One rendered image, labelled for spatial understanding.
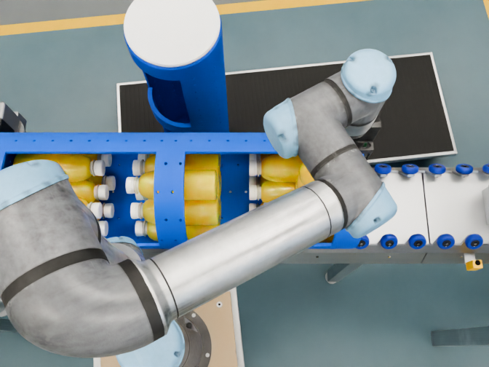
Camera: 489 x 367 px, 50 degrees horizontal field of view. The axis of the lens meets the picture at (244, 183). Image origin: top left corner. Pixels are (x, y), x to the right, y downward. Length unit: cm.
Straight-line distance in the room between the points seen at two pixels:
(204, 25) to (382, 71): 89
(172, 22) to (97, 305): 114
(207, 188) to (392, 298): 140
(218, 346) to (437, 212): 73
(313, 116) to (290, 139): 4
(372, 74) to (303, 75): 177
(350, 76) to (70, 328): 47
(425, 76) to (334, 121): 191
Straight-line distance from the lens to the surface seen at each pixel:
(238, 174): 142
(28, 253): 58
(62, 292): 56
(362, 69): 75
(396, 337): 242
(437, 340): 240
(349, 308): 238
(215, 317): 117
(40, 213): 59
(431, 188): 156
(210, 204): 124
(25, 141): 131
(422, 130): 251
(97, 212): 130
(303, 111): 73
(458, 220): 156
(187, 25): 158
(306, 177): 110
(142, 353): 96
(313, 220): 65
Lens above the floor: 233
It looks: 72 degrees down
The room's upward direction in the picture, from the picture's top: straight up
